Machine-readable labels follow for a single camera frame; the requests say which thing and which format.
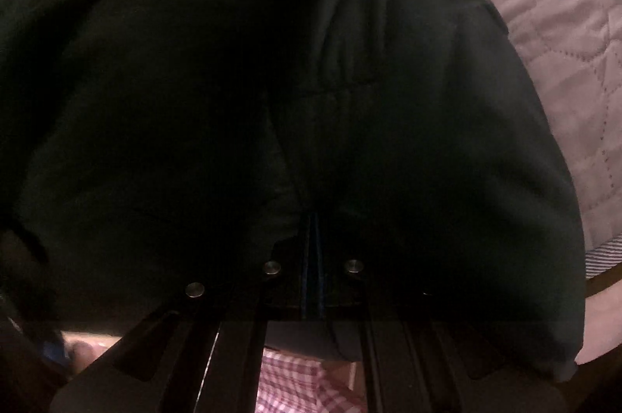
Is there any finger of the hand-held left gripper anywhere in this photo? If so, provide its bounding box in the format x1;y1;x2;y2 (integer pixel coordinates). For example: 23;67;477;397
29;325;73;376

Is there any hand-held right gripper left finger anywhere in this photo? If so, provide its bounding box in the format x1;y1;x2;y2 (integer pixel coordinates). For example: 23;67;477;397
49;216;314;413

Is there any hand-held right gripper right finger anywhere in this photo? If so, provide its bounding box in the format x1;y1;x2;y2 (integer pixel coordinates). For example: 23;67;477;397
313;216;571;413

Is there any person's left hand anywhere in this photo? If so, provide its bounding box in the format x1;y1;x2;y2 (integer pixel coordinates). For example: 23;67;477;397
63;331;115;368

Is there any person's plaid clothing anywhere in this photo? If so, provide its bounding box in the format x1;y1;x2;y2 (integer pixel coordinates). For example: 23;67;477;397
255;347;367;413

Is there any striped bed sheet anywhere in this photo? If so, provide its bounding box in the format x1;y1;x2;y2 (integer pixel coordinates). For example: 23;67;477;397
585;233;622;282

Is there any brown wooden bed frame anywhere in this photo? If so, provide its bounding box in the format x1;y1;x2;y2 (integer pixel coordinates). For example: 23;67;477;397
585;266;622;298

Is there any dark green quilted jacket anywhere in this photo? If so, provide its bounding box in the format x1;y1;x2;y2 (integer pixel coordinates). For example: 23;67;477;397
0;0;589;383

